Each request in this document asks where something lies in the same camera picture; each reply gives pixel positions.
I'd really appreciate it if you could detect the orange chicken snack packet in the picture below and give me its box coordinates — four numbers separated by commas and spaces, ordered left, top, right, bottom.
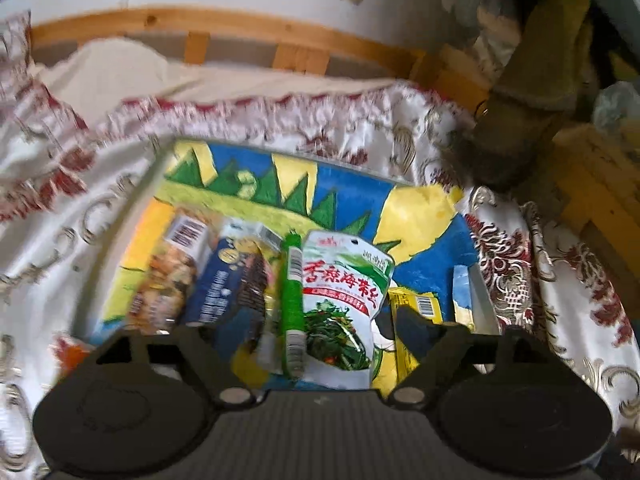
50, 333, 94, 380

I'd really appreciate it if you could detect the wooden bed frame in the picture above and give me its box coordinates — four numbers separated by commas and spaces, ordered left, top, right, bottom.
32, 6, 490, 113

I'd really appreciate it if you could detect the seaweed snack packet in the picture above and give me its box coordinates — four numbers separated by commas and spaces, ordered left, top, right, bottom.
303, 230, 395, 373

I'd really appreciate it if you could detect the wooden cabinet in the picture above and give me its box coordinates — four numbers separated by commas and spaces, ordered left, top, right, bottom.
518, 124, 639, 311

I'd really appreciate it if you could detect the silver tray with painted liner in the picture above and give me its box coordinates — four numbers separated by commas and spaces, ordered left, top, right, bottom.
64, 136, 501, 391

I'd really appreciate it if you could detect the nut bar packet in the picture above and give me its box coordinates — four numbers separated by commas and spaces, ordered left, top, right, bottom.
125, 207, 226, 335

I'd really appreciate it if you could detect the floral satin bedspread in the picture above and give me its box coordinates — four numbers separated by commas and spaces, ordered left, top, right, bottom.
1, 14, 639, 479

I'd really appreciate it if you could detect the yellow snack packet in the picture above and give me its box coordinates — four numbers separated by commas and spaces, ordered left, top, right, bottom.
387, 287, 442, 382

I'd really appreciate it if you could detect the brown plush toy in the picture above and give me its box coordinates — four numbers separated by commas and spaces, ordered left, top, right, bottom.
464, 0, 594, 190

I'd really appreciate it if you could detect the blue stick snack packet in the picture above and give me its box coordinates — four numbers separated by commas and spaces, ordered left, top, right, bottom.
180, 218, 282, 326

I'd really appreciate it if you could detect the green stick packet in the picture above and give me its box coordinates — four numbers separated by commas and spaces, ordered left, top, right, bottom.
280, 231, 306, 379

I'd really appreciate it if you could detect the plastic bag of clothes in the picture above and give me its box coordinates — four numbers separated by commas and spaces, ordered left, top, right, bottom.
592, 79, 639, 136

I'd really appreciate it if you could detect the beige pillow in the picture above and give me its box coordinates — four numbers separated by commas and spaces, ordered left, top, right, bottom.
29, 38, 395, 125

